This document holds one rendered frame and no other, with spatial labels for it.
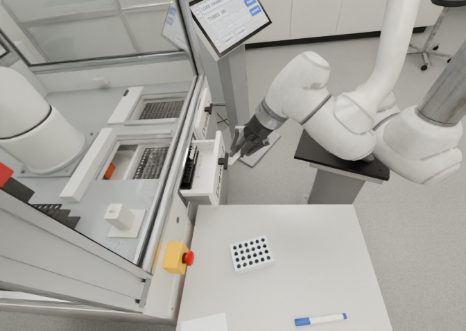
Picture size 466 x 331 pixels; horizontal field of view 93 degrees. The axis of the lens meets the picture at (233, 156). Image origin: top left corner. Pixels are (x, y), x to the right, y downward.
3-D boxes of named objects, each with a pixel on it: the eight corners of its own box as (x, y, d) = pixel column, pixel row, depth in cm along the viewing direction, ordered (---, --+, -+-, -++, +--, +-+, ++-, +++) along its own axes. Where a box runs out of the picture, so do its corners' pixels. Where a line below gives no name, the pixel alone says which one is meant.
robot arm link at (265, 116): (263, 89, 62) (252, 104, 66) (264, 109, 56) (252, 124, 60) (289, 103, 65) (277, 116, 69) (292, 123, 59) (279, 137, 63)
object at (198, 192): (220, 148, 95) (217, 139, 91) (213, 202, 79) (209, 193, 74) (134, 152, 101) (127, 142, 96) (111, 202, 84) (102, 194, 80)
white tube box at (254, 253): (265, 238, 76) (265, 234, 73) (274, 264, 70) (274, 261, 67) (231, 248, 75) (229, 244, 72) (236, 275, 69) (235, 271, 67)
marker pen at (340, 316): (344, 312, 60) (345, 311, 59) (346, 319, 59) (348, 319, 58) (293, 319, 61) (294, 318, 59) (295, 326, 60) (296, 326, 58)
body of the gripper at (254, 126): (277, 116, 68) (261, 134, 75) (254, 105, 65) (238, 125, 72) (279, 133, 63) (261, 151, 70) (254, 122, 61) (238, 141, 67)
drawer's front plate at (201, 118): (211, 105, 119) (207, 87, 110) (204, 144, 100) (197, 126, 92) (209, 105, 119) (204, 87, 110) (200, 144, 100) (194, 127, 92)
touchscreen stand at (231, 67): (281, 137, 209) (288, 17, 132) (252, 168, 190) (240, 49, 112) (240, 119, 233) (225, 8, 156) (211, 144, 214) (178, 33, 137)
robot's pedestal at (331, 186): (345, 207, 157) (389, 129, 100) (339, 247, 141) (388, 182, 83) (302, 194, 168) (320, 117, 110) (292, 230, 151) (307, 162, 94)
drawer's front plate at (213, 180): (225, 148, 97) (220, 130, 89) (218, 208, 79) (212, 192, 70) (221, 148, 97) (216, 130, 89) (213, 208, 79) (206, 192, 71)
